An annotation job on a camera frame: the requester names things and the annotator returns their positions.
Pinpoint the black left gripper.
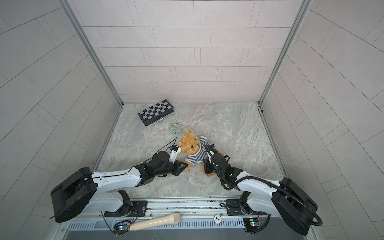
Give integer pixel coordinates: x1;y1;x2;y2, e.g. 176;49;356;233
153;160;189;177

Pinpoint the blue white striped sweater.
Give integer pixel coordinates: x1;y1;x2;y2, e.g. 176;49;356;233
186;136;209;164

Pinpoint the brown teddy bear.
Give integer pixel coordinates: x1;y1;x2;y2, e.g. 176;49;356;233
178;129;218;176

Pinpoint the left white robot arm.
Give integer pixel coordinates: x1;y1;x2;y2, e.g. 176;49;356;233
51;151;188;223

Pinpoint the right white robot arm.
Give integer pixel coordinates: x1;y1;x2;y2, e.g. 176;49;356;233
204;150;323;236

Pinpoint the green brick pattern plastic bag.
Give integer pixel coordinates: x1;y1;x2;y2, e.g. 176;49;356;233
170;123;180;135

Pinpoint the folded black chess board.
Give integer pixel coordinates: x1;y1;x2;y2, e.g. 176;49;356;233
138;99;175;126

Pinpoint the right circuit board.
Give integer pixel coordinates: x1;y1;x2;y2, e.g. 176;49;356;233
243;219;260;234

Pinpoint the left green circuit board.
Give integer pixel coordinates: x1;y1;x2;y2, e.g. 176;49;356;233
113;220;132;236

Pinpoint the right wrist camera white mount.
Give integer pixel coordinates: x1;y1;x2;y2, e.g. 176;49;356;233
204;145;218;164

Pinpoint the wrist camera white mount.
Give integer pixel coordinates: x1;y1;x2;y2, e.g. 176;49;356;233
169;145;181;164
204;145;218;164

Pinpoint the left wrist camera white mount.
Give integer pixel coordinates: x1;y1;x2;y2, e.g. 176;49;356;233
169;145;181;164

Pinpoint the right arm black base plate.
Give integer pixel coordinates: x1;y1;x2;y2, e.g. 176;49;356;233
220;199;268;217

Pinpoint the beige wooden handle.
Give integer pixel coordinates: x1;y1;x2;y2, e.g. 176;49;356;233
129;213;182;231

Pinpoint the aluminium mounting rail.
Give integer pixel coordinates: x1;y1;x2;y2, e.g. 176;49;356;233
59;196;310;223

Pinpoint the black corrugated cable conduit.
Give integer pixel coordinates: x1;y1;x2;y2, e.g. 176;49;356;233
203;143;324;227

